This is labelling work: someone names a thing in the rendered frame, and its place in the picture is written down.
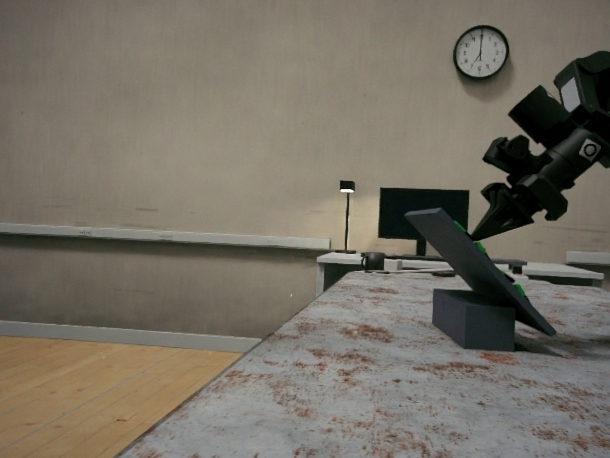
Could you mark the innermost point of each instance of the grey switch panel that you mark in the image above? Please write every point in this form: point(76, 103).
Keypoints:
point(482, 318)

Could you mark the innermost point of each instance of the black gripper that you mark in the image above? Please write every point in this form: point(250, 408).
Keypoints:
point(508, 212)

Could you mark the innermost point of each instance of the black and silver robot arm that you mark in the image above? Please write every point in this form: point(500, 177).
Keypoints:
point(589, 99)

